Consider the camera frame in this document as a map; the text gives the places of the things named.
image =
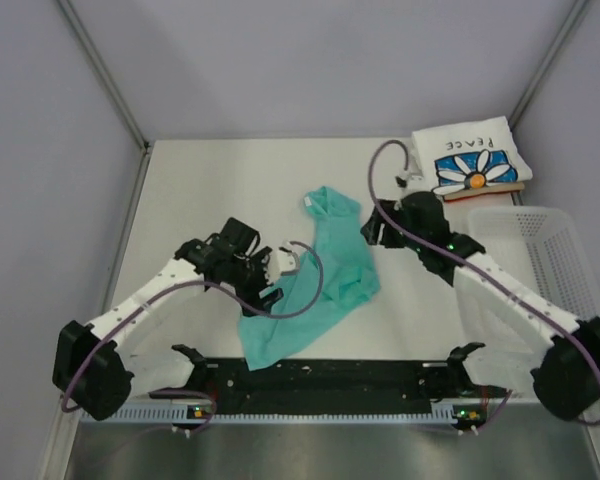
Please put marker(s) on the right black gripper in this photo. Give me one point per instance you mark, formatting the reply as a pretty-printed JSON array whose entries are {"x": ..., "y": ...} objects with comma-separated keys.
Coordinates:
[{"x": 372, "y": 232}]

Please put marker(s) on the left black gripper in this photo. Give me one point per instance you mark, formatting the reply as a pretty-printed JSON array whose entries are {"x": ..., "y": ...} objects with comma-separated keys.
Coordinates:
[{"x": 260, "y": 260}]

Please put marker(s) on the teal t shirt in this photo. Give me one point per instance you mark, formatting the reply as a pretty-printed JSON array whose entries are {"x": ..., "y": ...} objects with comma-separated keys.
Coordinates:
[{"x": 336, "y": 278}]

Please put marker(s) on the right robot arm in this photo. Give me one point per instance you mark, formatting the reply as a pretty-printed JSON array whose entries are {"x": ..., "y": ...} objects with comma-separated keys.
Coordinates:
[{"x": 560, "y": 364}]

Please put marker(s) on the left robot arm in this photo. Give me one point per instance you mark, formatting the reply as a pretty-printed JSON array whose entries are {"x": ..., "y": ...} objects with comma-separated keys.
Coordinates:
[{"x": 96, "y": 364}]

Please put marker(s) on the folded white daisy t shirt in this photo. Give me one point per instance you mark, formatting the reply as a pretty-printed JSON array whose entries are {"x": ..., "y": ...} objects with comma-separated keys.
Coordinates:
[{"x": 469, "y": 155}]

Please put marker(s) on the folded red t shirt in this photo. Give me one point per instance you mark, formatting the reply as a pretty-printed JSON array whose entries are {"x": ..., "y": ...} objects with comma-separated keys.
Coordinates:
[{"x": 498, "y": 188}]

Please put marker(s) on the white plastic basket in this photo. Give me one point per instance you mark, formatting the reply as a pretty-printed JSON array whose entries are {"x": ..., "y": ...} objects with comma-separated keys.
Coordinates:
[{"x": 540, "y": 247}]

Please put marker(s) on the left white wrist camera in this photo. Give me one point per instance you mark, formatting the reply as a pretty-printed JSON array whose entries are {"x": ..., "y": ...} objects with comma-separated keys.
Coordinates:
[{"x": 283, "y": 261}]

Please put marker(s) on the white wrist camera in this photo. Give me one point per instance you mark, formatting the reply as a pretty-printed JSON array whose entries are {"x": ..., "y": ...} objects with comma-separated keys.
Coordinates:
[
  {"x": 283, "y": 261},
  {"x": 410, "y": 179}
]

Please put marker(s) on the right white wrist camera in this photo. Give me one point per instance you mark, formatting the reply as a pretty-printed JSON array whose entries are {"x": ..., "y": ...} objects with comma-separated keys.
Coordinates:
[{"x": 410, "y": 179}]

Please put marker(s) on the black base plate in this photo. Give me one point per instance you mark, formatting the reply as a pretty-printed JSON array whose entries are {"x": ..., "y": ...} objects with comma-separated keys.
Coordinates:
[{"x": 330, "y": 386}]

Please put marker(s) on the light blue cable duct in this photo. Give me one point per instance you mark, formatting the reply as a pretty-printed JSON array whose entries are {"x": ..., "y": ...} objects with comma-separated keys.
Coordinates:
[{"x": 190, "y": 413}]

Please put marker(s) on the left aluminium frame post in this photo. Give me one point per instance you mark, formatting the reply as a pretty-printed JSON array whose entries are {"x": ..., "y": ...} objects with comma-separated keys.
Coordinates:
[{"x": 101, "y": 72}]

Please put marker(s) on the aluminium frame post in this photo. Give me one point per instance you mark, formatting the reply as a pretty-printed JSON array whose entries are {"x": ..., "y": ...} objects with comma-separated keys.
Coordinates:
[
  {"x": 101, "y": 72},
  {"x": 576, "y": 14}
]

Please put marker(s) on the right aluminium frame post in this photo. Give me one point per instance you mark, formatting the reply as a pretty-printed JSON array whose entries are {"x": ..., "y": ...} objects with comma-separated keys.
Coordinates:
[{"x": 576, "y": 14}]

